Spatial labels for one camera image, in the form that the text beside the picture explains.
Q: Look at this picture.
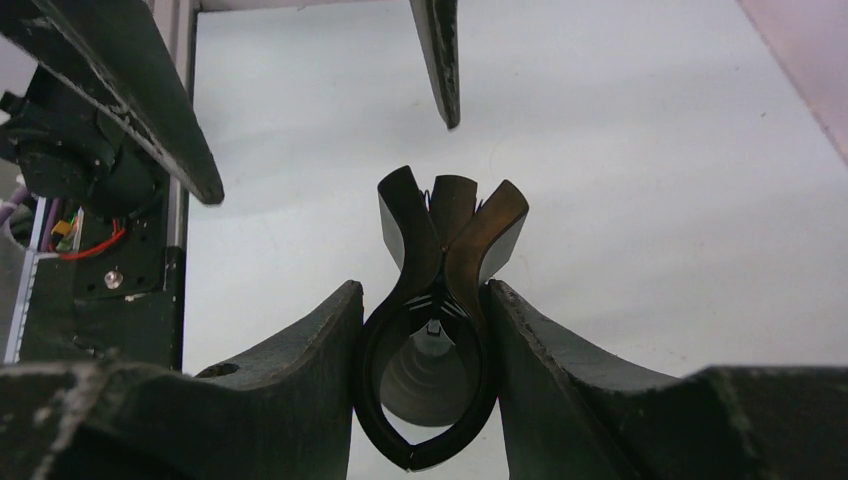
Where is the aluminium frame rail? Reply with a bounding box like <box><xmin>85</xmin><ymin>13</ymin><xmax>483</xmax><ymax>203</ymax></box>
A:
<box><xmin>148</xmin><ymin>1</ymin><xmax>210</xmax><ymax>249</ymax></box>

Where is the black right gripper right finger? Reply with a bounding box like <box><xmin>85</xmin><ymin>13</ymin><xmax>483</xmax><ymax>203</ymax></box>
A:
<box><xmin>489</xmin><ymin>280</ymin><xmax>847</xmax><ymax>479</ymax></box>

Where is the white slotted cable duct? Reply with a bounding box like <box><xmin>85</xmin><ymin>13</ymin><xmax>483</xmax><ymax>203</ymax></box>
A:
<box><xmin>1</xmin><ymin>198</ymin><xmax>83</xmax><ymax>364</ymax></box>

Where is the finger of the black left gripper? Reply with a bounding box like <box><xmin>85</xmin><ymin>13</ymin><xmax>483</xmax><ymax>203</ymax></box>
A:
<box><xmin>409</xmin><ymin>0</ymin><xmax>461</xmax><ymax>130</ymax></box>
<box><xmin>1</xmin><ymin>1</ymin><xmax>224</xmax><ymax>205</ymax></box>

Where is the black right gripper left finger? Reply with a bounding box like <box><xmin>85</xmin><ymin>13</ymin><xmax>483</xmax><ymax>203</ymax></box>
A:
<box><xmin>1</xmin><ymin>280</ymin><xmax>363</xmax><ymax>479</ymax></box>

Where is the black microphone stand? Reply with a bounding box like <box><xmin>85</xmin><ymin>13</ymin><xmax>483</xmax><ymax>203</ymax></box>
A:
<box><xmin>351</xmin><ymin>166</ymin><xmax>529</xmax><ymax>472</ymax></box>

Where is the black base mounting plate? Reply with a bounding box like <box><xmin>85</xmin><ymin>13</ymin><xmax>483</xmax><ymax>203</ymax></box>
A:
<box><xmin>12</xmin><ymin>200</ymin><xmax>186</xmax><ymax>371</ymax></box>

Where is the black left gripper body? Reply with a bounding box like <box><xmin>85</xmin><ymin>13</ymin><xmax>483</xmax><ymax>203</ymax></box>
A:
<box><xmin>1</xmin><ymin>67</ymin><xmax>169</xmax><ymax>219</ymax></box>

